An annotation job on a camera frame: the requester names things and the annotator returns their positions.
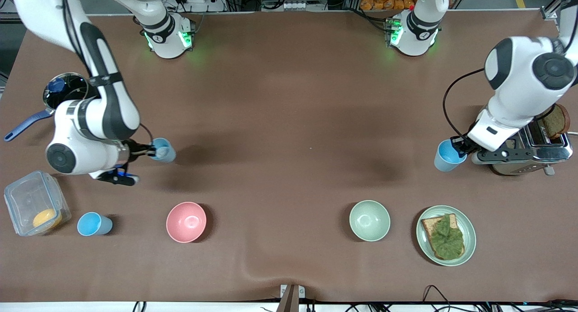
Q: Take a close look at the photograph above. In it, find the blue plastic cup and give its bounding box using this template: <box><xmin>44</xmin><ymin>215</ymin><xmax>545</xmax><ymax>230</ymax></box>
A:
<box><xmin>150</xmin><ymin>138</ymin><xmax>177</xmax><ymax>164</ymax></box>
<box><xmin>434</xmin><ymin>140</ymin><xmax>467</xmax><ymax>173</ymax></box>
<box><xmin>77</xmin><ymin>212</ymin><xmax>113</xmax><ymax>237</ymax></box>

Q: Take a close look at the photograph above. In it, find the pink bowl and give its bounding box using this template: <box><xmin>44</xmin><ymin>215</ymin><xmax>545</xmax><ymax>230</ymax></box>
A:
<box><xmin>166</xmin><ymin>201</ymin><xmax>207</xmax><ymax>243</ymax></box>

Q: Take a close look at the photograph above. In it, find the pale green plate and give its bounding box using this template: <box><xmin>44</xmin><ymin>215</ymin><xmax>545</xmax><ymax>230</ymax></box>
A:
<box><xmin>416</xmin><ymin>205</ymin><xmax>477</xmax><ymax>267</ymax></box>

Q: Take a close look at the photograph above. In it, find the silver toaster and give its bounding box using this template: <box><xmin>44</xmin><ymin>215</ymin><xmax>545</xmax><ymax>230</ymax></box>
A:
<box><xmin>485</xmin><ymin>118</ymin><xmax>573</xmax><ymax>177</ymax></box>

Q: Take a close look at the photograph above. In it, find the brown bread slice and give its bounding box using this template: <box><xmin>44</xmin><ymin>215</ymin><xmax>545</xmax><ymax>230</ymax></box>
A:
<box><xmin>421</xmin><ymin>213</ymin><xmax>466</xmax><ymax>261</ymax></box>

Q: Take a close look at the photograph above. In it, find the brown toast slice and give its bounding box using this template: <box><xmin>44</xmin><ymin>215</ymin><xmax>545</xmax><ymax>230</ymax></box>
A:
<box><xmin>541</xmin><ymin>104</ymin><xmax>571</xmax><ymax>140</ymax></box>

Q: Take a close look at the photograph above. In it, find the green lettuce leaf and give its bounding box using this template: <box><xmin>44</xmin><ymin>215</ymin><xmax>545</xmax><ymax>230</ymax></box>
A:
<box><xmin>430</xmin><ymin>214</ymin><xmax>465</xmax><ymax>260</ymax></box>

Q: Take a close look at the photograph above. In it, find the glass lid with blue knob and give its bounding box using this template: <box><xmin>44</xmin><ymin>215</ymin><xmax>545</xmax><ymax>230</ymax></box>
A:
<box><xmin>43</xmin><ymin>73</ymin><xmax>91</xmax><ymax>110</ymax></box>

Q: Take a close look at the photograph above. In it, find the yellow round food piece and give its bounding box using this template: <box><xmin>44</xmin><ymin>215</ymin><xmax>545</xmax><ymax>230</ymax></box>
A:
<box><xmin>33</xmin><ymin>208</ymin><xmax>63</xmax><ymax>229</ymax></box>

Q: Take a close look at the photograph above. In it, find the clear plastic food container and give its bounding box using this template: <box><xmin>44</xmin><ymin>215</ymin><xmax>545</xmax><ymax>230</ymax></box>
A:
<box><xmin>4</xmin><ymin>170</ymin><xmax>72</xmax><ymax>237</ymax></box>

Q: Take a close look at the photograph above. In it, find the pale green bowl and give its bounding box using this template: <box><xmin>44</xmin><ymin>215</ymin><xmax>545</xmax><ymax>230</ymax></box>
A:
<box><xmin>349</xmin><ymin>200</ymin><xmax>391</xmax><ymax>242</ymax></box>

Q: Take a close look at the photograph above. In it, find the brown table cover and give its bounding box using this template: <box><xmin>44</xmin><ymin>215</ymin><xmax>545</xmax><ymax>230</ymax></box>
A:
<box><xmin>0</xmin><ymin>10</ymin><xmax>578</xmax><ymax>303</ymax></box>

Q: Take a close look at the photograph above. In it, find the metal table clamp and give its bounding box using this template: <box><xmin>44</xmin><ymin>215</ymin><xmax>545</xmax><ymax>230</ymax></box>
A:
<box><xmin>276</xmin><ymin>284</ymin><xmax>306</xmax><ymax>312</ymax></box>

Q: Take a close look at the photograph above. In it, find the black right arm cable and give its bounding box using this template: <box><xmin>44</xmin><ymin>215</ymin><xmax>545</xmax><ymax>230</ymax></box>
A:
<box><xmin>61</xmin><ymin>0</ymin><xmax>155</xmax><ymax>146</ymax></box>

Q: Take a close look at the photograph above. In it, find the black saucepan with blue handle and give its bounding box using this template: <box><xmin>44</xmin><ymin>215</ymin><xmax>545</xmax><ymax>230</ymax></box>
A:
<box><xmin>4</xmin><ymin>73</ymin><xmax>98</xmax><ymax>143</ymax></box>

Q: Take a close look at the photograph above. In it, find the black looped floor cable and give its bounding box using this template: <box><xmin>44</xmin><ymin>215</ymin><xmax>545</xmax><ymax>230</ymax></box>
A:
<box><xmin>422</xmin><ymin>285</ymin><xmax>453</xmax><ymax>312</ymax></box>

